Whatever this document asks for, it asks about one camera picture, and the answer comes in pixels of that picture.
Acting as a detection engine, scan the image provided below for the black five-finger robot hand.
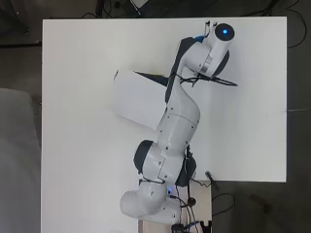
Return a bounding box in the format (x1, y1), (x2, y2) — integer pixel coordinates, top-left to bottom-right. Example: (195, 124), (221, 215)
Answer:
(203, 19), (219, 35)

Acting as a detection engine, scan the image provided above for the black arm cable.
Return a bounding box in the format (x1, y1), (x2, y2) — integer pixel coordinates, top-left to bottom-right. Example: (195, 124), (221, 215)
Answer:
(177, 73), (239, 88)

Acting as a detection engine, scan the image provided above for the black floor cable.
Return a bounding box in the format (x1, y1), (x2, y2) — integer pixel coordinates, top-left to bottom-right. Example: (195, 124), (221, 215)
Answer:
(286, 0), (308, 50)

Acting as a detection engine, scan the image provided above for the white flat sheet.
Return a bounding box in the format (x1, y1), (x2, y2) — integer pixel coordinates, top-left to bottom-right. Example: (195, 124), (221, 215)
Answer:
(112, 68), (170, 131)

